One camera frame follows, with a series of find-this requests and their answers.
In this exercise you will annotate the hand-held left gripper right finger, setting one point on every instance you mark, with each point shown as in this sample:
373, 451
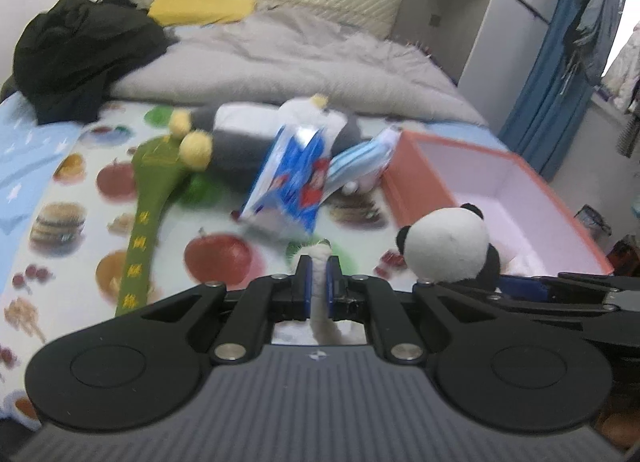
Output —
332, 288

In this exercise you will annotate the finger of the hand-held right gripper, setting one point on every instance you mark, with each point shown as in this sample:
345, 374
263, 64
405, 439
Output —
575, 322
520, 284

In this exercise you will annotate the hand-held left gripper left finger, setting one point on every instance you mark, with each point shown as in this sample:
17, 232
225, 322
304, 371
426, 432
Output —
301, 283

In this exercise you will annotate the white fluffy scrunchie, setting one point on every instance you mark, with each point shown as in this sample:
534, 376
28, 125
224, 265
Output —
320, 292

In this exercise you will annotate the panda plush toy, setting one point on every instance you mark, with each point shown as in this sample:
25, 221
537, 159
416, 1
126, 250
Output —
445, 242

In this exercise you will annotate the pink cardboard box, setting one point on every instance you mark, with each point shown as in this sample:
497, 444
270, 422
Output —
415, 182

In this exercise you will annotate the person's right hand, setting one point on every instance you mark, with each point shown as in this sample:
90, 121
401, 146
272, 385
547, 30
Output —
620, 424

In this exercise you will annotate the dark red object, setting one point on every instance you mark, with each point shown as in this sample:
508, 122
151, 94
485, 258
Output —
625, 254

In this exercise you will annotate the small dark bin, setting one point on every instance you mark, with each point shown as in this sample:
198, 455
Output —
592, 222

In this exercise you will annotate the fruit printed mat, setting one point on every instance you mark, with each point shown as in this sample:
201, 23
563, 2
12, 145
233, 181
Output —
225, 222

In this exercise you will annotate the blue tissue packet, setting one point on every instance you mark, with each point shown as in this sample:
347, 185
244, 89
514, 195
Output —
290, 182

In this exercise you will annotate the clear plastic bag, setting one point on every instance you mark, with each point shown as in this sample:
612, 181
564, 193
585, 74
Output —
357, 185

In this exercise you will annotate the pack of blue face masks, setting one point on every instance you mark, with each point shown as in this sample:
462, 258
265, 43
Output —
360, 157

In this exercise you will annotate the grey penguin plush toy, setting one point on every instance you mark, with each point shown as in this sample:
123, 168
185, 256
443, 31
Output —
235, 137

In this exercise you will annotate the blue curtain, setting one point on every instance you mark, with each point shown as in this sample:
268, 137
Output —
540, 92

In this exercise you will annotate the grey blanket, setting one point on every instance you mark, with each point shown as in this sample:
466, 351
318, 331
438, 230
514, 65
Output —
300, 62

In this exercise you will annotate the hanging white garment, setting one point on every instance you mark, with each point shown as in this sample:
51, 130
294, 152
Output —
625, 72

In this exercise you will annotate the white wardrobe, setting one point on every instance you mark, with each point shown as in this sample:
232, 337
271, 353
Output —
450, 17

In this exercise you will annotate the hanging grey blue garment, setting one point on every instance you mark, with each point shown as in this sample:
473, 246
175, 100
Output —
595, 17

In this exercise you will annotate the yellow pillow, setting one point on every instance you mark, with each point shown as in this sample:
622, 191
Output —
200, 7

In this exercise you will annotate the light blue star sheet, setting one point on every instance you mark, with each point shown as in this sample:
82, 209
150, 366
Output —
25, 152

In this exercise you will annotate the black clothing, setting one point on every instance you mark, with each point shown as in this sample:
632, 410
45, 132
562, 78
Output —
75, 57

